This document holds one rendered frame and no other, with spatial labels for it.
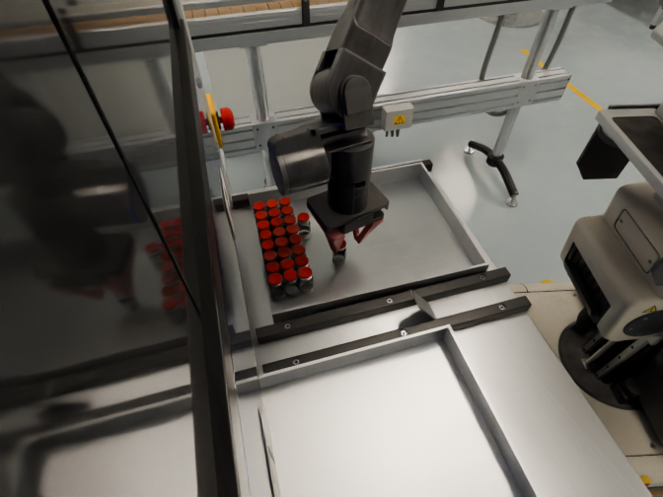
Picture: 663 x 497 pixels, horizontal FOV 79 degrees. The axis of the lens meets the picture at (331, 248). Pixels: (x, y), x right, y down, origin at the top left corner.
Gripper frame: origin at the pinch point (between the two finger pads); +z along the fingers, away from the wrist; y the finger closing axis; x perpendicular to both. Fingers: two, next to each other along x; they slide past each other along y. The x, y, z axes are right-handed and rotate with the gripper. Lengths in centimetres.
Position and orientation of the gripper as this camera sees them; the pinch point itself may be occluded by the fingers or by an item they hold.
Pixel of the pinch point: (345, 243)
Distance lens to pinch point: 63.6
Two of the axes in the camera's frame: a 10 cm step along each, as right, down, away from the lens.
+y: -8.7, 3.7, -3.2
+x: 4.9, 6.7, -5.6
